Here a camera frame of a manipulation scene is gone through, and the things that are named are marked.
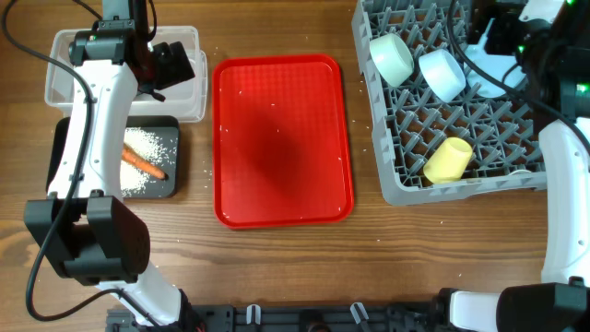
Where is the large light blue plate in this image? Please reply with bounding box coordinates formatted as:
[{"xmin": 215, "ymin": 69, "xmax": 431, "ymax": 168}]
[{"xmin": 464, "ymin": 44, "xmax": 525, "ymax": 99}]

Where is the light blue bowl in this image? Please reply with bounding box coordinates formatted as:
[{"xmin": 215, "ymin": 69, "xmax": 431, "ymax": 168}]
[{"xmin": 419, "ymin": 49, "xmax": 466, "ymax": 102}]

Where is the orange carrot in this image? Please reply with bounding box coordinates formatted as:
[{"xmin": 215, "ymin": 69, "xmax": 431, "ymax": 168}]
[{"xmin": 122, "ymin": 144, "xmax": 168, "ymax": 180}]

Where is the mint green bowl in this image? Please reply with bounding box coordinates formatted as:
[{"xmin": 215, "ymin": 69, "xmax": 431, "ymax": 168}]
[{"xmin": 370, "ymin": 33, "xmax": 414, "ymax": 88}]

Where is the white rice pile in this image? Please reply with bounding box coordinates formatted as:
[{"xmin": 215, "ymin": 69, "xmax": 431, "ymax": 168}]
[{"xmin": 119, "ymin": 126, "xmax": 179, "ymax": 197}]

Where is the yellow plastic cup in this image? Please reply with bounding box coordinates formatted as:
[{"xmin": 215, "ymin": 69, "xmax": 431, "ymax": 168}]
[{"xmin": 423, "ymin": 137, "xmax": 473, "ymax": 184}]

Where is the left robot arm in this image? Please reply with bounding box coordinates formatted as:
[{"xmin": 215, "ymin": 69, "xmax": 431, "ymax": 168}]
[{"xmin": 25, "ymin": 1, "xmax": 204, "ymax": 331}]

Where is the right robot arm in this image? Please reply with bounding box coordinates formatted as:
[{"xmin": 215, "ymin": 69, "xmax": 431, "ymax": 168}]
[{"xmin": 445, "ymin": 1, "xmax": 589, "ymax": 331}]

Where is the grey dishwasher rack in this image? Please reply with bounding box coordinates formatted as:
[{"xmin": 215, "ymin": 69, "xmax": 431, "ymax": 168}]
[{"xmin": 351, "ymin": 1, "xmax": 547, "ymax": 206}]

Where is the clear plastic bin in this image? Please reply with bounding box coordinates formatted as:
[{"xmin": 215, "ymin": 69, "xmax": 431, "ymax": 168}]
[{"xmin": 44, "ymin": 26, "xmax": 208, "ymax": 123}]

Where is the black plastic tray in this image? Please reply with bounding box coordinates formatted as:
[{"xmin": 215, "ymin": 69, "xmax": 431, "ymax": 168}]
[{"xmin": 45, "ymin": 115, "xmax": 181, "ymax": 201}]

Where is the red serving tray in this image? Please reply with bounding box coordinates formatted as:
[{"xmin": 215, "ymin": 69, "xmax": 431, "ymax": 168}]
[{"xmin": 212, "ymin": 53, "xmax": 354, "ymax": 230}]

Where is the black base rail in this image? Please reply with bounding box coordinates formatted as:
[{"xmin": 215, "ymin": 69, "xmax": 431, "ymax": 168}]
[{"xmin": 105, "ymin": 302, "xmax": 515, "ymax": 332}]

